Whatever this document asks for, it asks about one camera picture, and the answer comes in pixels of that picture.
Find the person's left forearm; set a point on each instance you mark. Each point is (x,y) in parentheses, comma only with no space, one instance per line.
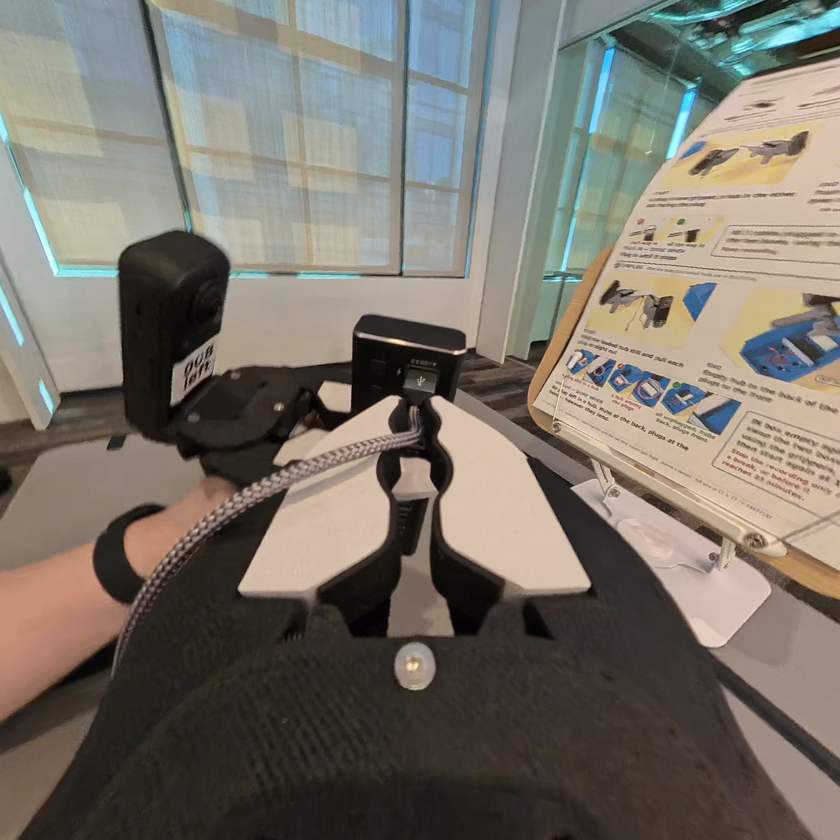
(46,623)

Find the black usb hub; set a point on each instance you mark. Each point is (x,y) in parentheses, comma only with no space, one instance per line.
(387,354)

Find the white sign stand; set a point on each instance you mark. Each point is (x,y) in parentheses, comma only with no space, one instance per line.
(722,604)

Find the black wristband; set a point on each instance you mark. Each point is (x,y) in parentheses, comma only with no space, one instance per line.
(111,558)

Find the glass partition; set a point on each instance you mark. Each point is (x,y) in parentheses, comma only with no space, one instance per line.
(604,164)

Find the wooden backing board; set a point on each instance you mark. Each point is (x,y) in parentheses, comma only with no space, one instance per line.
(581,289)

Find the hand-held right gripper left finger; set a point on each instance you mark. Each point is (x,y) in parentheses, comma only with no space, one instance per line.
(328,544)

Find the person's left hand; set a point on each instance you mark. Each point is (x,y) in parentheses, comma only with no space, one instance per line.
(177,518)

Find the printed instruction sheet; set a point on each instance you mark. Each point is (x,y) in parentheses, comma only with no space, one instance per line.
(722,295)

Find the window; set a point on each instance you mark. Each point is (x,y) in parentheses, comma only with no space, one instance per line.
(262,131)

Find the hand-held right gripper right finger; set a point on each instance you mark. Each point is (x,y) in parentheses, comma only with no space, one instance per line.
(505,525)

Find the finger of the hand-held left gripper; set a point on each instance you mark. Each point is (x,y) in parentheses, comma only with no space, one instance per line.
(336,397)
(289,453)

